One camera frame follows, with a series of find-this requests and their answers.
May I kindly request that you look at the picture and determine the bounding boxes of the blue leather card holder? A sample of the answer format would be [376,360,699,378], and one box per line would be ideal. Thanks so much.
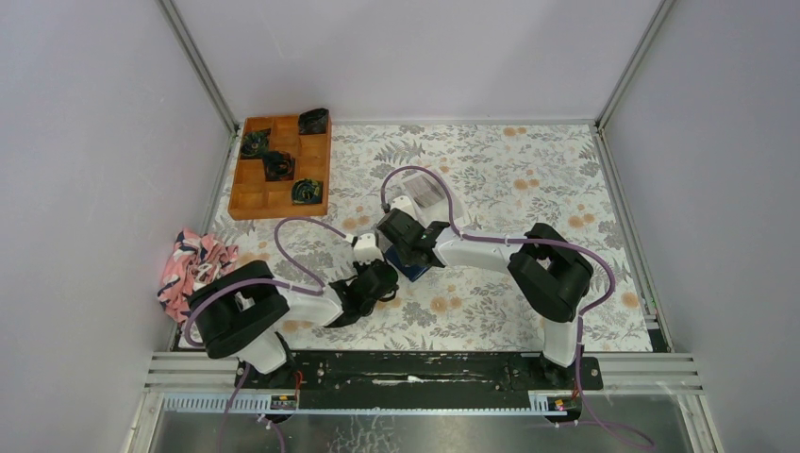
[384,246,430,282]

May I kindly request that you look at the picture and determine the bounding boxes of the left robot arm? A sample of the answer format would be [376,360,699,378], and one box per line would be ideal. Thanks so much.
[183,260,398,388]

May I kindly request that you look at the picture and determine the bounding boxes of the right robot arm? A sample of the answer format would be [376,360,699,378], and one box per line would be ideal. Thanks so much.
[377,209,593,389]

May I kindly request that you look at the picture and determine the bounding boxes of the white plastic card box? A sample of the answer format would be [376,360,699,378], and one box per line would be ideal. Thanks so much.
[400,169,469,228]

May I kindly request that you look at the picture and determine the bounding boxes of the stack of cards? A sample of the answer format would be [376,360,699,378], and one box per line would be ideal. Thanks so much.
[401,173,446,208]

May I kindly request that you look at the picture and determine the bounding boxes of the floral tablecloth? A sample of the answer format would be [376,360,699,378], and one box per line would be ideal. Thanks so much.
[211,125,651,352]

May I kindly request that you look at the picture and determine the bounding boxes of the dark rolled cloth bottom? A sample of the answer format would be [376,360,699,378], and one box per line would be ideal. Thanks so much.
[291,178,325,206]

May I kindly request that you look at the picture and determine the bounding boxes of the dark rolled cloth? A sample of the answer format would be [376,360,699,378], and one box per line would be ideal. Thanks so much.
[297,108,329,136]
[261,150,295,182]
[240,128,272,159]
[291,178,325,206]

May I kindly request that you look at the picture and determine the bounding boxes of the wooden compartment tray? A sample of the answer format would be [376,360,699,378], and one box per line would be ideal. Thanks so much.
[228,108,332,221]

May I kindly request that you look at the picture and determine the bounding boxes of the dark rolled cloth top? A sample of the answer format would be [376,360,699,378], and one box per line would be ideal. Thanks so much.
[297,108,329,136]

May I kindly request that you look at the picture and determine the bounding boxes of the dark rolled cloth middle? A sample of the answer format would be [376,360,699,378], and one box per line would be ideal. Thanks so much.
[261,150,295,182]

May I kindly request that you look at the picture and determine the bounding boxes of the dark rolled cloth left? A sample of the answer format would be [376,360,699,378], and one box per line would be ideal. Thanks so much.
[240,128,272,159]

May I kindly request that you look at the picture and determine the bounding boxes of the pink patterned cloth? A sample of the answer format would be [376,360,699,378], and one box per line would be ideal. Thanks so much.
[157,228,239,325]

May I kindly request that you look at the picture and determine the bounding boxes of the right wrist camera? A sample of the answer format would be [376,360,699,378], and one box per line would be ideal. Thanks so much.
[388,195,417,219]

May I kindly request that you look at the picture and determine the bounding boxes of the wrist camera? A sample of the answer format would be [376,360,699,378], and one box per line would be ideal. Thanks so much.
[351,232,384,265]
[388,195,417,219]

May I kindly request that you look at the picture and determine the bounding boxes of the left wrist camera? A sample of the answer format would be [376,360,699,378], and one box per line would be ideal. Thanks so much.
[351,232,384,265]

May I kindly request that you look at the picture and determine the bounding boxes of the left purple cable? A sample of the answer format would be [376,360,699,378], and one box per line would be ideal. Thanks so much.
[182,216,360,453]

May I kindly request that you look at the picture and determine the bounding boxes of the purple cable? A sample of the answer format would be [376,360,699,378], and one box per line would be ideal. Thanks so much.
[182,216,360,453]
[381,165,655,451]

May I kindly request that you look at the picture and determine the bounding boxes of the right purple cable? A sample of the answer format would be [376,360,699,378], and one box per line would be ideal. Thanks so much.
[381,165,655,451]

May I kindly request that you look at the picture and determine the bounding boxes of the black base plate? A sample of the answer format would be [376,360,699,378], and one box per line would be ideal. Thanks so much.
[237,350,604,411]

